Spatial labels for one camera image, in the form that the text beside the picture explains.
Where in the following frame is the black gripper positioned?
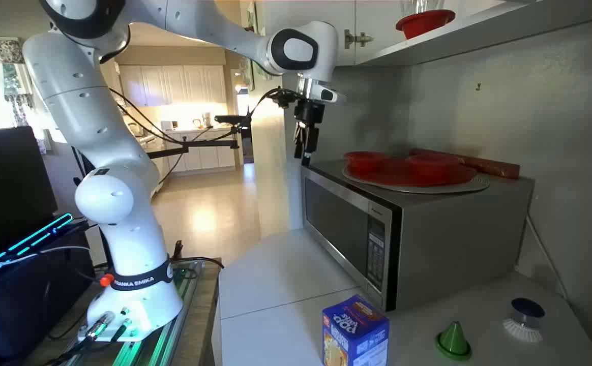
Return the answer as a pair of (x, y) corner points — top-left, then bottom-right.
(293, 97), (326, 166)

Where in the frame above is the robot base table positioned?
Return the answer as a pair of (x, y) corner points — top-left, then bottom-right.
(25, 258), (221, 366)

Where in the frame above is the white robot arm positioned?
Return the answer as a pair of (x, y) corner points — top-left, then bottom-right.
(21, 0), (338, 341)

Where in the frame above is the metal cabinet hinge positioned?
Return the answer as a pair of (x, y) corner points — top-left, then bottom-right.
(343, 28), (372, 50)

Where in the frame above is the white upper cabinet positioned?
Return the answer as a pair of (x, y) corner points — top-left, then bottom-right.
(252, 0), (592, 70)

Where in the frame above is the red bowl in cabinet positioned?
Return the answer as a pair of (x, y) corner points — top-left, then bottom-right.
(395, 11), (455, 38)

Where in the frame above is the red bowl on tray left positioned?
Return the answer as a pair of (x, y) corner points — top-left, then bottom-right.
(345, 151), (386, 174)

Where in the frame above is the red bowl on tray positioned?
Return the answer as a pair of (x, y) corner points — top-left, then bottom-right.
(407, 154), (459, 181)
(345, 151), (386, 174)

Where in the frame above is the red bowl on tray right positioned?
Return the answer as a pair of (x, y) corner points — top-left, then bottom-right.
(407, 154), (459, 181)

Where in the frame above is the stainless steel microwave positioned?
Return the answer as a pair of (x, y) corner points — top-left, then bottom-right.
(300, 160), (533, 312)

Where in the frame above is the round red tray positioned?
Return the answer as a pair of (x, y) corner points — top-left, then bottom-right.
(343, 157), (487, 195)

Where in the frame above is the wooden cutting board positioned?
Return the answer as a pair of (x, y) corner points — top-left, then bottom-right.
(410, 149), (520, 180)

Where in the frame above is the blue cardboard box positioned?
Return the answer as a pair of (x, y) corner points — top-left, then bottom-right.
(322, 295), (388, 366)

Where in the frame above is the green cone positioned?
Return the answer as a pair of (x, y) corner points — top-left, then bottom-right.
(434, 321), (471, 360)

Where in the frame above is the black computer monitor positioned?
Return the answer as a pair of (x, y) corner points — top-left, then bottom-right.
(0, 126), (56, 253)

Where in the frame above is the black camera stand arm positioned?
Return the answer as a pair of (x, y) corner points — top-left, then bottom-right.
(148, 115), (252, 158)

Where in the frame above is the microwave power cable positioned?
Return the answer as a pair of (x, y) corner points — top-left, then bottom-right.
(525, 213), (572, 304)

